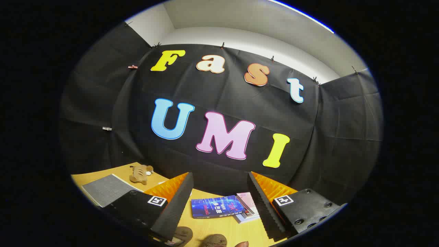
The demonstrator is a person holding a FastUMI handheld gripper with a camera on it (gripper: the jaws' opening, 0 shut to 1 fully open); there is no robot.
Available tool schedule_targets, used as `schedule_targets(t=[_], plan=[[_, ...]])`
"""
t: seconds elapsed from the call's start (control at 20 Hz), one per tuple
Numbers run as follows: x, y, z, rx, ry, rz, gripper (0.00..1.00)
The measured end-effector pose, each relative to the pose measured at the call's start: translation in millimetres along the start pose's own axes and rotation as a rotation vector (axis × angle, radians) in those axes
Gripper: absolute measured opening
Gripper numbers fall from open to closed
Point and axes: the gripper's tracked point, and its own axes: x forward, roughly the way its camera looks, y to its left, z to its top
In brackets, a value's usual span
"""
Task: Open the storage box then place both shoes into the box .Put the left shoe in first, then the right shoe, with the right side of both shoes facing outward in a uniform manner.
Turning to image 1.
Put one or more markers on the grey-blue thin book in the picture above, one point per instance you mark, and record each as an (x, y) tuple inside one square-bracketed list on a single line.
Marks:
[(247, 219)]

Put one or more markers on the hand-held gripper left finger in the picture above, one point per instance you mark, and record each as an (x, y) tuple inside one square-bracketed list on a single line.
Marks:
[(173, 209)]

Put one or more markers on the blue cover book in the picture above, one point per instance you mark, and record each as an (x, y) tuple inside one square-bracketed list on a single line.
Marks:
[(214, 207)]

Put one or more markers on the pink cover book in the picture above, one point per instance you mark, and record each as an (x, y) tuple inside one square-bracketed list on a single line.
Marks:
[(248, 200)]

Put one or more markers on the beige fabric storage box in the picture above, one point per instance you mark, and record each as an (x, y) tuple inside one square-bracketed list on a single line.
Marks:
[(90, 197)]

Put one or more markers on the brown fuzzy slipper shoe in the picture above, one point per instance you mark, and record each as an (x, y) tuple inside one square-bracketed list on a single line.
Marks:
[(214, 240), (183, 234)]

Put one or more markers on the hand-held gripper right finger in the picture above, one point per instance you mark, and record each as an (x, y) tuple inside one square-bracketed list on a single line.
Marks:
[(262, 206)]

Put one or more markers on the brown striped plush toy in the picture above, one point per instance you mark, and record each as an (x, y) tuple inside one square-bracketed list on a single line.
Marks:
[(140, 173)]

